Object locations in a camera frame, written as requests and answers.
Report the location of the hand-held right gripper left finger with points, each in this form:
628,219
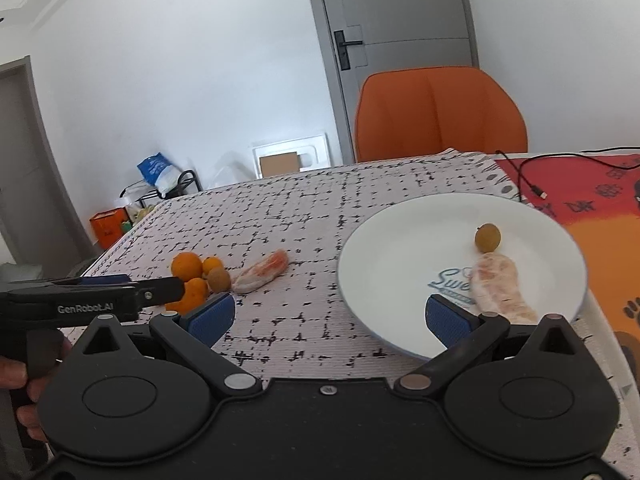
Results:
212,314

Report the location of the person's left hand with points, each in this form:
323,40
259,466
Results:
12,372

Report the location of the brown longan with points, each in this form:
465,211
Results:
218,279
487,238

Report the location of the medium orange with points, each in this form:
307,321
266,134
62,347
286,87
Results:
195,292

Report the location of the brown cardboard sheet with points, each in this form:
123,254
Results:
279,164

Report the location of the peeled pomelo segment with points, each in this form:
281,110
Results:
260,271
500,285

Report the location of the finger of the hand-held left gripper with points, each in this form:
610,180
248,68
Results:
160,291
107,279

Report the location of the black metal rack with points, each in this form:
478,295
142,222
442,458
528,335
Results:
189,180

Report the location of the red printed mat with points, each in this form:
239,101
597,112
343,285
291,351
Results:
605,240

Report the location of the grey side door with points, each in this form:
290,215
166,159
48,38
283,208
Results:
30,160

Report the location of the white plate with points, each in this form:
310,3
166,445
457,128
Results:
400,260

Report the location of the white foam packaging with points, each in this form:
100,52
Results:
315,147

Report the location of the orange chair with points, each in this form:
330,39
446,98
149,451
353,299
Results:
440,115

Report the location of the orange box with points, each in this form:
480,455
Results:
107,227

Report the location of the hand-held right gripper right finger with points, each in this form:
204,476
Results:
445,322

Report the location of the small orange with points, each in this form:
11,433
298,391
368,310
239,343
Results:
212,263

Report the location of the large orange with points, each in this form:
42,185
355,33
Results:
186,265

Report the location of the blue plastic bag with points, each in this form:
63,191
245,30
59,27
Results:
157,170

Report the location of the patterned white tablecloth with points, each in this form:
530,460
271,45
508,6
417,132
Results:
300,210

